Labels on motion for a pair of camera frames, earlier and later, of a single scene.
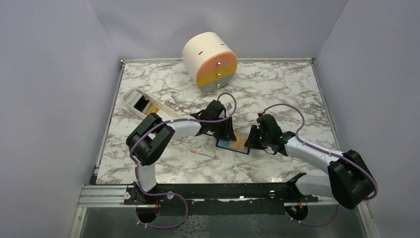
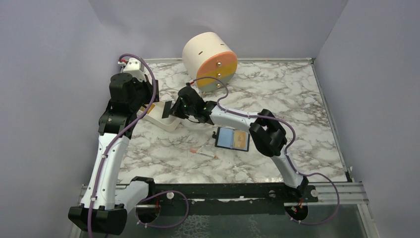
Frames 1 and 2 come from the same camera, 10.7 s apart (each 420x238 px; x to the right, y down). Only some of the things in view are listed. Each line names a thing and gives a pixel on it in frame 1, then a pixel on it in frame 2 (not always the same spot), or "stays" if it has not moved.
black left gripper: (228, 132) -> (148, 86)
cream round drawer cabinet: (208, 62) stays
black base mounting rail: (256, 200) stays
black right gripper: (251, 142) -> (175, 111)
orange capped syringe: (198, 152) stays
